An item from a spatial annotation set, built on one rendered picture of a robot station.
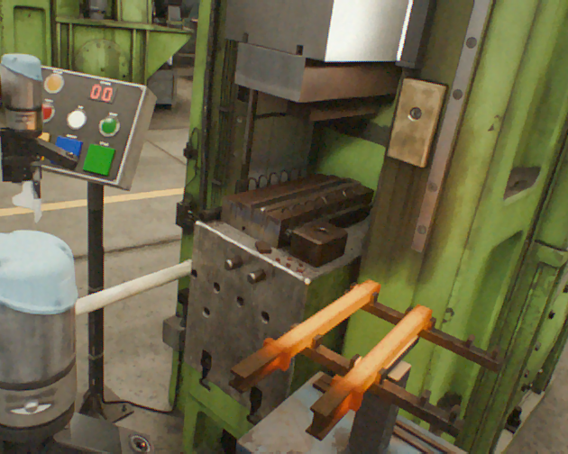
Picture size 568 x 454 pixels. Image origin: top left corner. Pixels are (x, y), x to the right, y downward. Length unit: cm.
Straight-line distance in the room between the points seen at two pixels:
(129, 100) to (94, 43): 439
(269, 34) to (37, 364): 96
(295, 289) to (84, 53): 491
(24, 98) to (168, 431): 129
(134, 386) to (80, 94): 117
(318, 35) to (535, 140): 64
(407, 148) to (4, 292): 95
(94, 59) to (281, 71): 478
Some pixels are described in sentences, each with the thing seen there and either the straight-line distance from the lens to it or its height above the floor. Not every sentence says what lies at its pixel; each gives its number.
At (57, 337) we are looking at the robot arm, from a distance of 48.
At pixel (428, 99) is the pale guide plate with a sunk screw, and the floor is 133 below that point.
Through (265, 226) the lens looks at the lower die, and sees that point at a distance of 136.
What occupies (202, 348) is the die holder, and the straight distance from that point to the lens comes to 159.
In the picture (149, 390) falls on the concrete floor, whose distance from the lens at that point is 230.
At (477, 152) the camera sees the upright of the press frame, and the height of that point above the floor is 124.
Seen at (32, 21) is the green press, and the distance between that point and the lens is 597.
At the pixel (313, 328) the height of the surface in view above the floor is 98.
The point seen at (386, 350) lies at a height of 98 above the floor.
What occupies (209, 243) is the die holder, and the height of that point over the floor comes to 87.
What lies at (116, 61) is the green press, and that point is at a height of 57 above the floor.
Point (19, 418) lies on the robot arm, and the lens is 52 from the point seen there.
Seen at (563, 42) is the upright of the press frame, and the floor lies 146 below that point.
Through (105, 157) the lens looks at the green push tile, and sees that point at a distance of 156.
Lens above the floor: 150
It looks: 24 degrees down
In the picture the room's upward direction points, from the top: 8 degrees clockwise
